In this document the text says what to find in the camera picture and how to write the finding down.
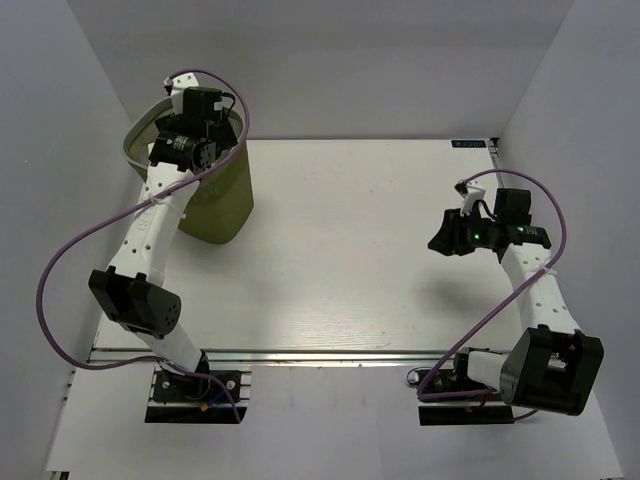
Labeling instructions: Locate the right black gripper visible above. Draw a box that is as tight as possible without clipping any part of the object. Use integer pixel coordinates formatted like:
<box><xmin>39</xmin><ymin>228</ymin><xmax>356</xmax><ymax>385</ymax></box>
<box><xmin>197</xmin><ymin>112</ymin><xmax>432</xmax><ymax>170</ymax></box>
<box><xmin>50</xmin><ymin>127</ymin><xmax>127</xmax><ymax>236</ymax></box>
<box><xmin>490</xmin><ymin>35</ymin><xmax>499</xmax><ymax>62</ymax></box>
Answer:
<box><xmin>428</xmin><ymin>205</ymin><xmax>500</xmax><ymax>256</ymax></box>

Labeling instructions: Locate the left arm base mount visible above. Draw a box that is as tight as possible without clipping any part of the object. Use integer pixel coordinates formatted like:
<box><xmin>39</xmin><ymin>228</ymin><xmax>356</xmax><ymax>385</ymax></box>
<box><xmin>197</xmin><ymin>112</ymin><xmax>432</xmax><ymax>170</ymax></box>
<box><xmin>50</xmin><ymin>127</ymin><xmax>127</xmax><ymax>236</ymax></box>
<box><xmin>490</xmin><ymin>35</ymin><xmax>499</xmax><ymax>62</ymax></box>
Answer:
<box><xmin>145</xmin><ymin>368</ymin><xmax>251</xmax><ymax>425</ymax></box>

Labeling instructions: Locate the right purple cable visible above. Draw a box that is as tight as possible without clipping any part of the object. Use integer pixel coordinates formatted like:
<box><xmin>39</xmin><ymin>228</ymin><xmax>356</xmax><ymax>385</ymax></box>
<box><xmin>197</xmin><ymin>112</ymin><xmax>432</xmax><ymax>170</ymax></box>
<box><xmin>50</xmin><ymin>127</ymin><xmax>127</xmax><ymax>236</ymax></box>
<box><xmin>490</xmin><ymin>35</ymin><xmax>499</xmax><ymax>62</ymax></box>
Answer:
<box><xmin>415</xmin><ymin>168</ymin><xmax>568</xmax><ymax>420</ymax></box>

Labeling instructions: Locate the blue corner label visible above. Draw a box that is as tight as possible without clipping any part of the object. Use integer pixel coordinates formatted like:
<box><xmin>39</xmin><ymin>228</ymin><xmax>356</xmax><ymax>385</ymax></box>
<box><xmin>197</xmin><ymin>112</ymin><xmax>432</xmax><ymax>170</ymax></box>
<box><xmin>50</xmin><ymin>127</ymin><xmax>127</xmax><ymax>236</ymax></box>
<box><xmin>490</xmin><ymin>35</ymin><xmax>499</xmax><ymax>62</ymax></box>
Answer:
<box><xmin>451</xmin><ymin>139</ymin><xmax>487</xmax><ymax>149</ymax></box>

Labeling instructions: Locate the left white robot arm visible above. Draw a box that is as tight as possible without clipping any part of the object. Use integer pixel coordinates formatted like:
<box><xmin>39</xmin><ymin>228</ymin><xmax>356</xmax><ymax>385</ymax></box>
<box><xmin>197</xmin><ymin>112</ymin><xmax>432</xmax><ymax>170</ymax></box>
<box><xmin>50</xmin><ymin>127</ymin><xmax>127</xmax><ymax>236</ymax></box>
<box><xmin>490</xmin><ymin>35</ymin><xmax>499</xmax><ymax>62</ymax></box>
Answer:
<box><xmin>89</xmin><ymin>86</ymin><xmax>238</xmax><ymax>399</ymax></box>

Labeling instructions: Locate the green mesh waste bin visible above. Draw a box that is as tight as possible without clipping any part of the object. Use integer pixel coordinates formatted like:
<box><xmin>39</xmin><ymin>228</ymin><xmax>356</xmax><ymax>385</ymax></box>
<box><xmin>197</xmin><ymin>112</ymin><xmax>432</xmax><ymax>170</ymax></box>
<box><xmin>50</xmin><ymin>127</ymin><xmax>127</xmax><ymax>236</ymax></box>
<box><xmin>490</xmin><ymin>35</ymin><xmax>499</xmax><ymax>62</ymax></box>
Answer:
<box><xmin>123</xmin><ymin>99</ymin><xmax>254</xmax><ymax>245</ymax></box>

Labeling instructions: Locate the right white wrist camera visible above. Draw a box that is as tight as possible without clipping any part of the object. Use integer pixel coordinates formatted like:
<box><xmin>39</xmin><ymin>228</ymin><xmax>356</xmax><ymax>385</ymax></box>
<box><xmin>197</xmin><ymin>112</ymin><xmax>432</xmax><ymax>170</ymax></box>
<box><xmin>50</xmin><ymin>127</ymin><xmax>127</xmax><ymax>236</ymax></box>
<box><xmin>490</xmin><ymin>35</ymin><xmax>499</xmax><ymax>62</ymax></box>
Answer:
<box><xmin>454</xmin><ymin>180</ymin><xmax>486</xmax><ymax>216</ymax></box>

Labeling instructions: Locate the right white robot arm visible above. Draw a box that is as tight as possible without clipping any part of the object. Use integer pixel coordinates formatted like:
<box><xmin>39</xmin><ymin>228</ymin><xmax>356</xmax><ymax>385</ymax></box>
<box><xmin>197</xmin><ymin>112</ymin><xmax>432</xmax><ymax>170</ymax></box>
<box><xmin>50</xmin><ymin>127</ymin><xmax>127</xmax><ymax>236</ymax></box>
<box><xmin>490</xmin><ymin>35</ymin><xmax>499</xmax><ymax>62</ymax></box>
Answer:
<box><xmin>420</xmin><ymin>181</ymin><xmax>604</xmax><ymax>416</ymax></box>

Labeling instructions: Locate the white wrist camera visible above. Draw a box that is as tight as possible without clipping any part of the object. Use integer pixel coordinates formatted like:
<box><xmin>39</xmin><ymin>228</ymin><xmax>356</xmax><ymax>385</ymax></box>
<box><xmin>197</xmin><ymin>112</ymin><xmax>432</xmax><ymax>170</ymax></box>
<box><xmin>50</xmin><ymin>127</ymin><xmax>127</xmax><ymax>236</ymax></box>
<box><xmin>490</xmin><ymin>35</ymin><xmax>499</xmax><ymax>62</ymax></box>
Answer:
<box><xmin>163</xmin><ymin>72</ymin><xmax>200</xmax><ymax>113</ymax></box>
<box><xmin>454</xmin><ymin>180</ymin><xmax>486</xmax><ymax>216</ymax></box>

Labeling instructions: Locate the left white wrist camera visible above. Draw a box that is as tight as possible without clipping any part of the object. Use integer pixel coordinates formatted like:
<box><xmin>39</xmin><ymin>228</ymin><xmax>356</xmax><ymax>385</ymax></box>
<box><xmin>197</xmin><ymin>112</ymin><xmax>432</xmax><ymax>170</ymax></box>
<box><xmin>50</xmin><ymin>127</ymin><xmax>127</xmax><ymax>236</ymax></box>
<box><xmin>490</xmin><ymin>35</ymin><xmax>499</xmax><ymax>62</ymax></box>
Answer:
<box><xmin>163</xmin><ymin>72</ymin><xmax>200</xmax><ymax>113</ymax></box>

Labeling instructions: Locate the aluminium table edge rail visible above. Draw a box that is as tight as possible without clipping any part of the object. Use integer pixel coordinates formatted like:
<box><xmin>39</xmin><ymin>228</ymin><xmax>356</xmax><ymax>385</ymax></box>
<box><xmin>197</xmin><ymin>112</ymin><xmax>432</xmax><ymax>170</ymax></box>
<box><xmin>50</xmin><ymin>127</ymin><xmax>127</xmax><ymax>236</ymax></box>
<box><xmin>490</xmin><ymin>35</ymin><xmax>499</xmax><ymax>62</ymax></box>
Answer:
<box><xmin>85</xmin><ymin>344</ymin><xmax>471</xmax><ymax>367</ymax></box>

